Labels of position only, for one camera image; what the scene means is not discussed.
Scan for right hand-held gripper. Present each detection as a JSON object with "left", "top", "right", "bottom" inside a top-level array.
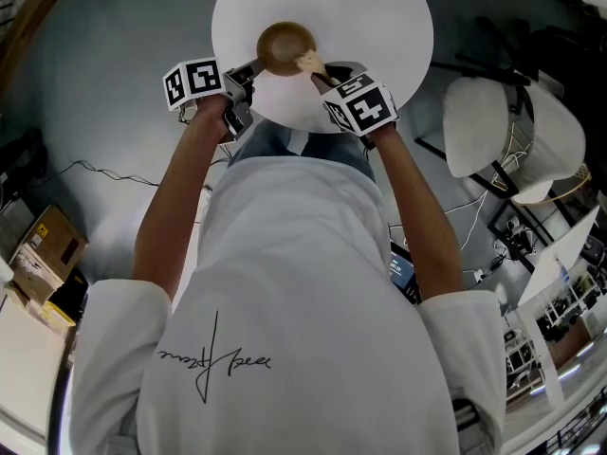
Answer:
[{"left": 309, "top": 61, "right": 398, "bottom": 137}]

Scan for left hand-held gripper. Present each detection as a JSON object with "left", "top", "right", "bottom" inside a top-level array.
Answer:
[{"left": 162, "top": 57, "right": 262, "bottom": 144}]

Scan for light wooden spoon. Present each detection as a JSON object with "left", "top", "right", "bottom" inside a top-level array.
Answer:
[{"left": 291, "top": 49, "right": 340, "bottom": 87}]

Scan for brown bowl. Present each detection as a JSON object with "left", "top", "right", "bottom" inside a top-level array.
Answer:
[{"left": 255, "top": 20, "right": 318, "bottom": 76}]

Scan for person's left forearm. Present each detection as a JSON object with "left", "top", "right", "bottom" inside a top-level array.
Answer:
[{"left": 131, "top": 93, "right": 236, "bottom": 298}]

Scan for person's right forearm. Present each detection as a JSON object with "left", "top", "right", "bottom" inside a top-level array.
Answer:
[{"left": 372, "top": 123, "right": 466, "bottom": 305}]

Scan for blue jeans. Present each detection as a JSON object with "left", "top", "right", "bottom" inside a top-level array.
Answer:
[{"left": 226, "top": 119, "right": 377, "bottom": 184}]

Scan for round white table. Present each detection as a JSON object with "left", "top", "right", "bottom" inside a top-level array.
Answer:
[{"left": 211, "top": 0, "right": 435, "bottom": 135}]

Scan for white upholstered chair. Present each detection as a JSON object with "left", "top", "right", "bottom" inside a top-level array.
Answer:
[{"left": 416, "top": 76, "right": 589, "bottom": 206}]

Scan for white printed t-shirt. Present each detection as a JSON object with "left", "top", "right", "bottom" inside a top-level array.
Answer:
[{"left": 68, "top": 155, "right": 506, "bottom": 455}]

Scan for black device with blue screen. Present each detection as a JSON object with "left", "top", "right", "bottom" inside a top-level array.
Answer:
[{"left": 388, "top": 242, "right": 422, "bottom": 305}]

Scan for black mesh office chair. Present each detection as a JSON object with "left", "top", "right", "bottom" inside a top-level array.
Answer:
[{"left": 454, "top": 16, "right": 607, "bottom": 84}]

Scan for white and black device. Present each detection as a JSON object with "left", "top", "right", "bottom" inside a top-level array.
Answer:
[{"left": 492, "top": 215, "right": 535, "bottom": 258}]

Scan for cardboard box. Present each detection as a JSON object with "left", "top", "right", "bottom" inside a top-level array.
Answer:
[{"left": 9, "top": 202, "right": 90, "bottom": 305}]

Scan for black storage bin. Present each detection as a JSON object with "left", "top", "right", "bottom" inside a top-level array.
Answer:
[{"left": 49, "top": 267, "right": 89, "bottom": 321}]

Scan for yellow box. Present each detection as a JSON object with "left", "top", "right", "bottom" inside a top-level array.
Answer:
[{"left": 40, "top": 300, "right": 77, "bottom": 338}]

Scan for black floor cable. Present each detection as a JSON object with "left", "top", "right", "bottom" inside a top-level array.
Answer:
[{"left": 45, "top": 158, "right": 162, "bottom": 189}]

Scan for white floor cable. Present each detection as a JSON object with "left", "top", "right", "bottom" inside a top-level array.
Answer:
[{"left": 388, "top": 190, "right": 489, "bottom": 255}]

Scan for gold wire frame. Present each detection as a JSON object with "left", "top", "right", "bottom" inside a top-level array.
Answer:
[{"left": 490, "top": 120, "right": 594, "bottom": 208}]

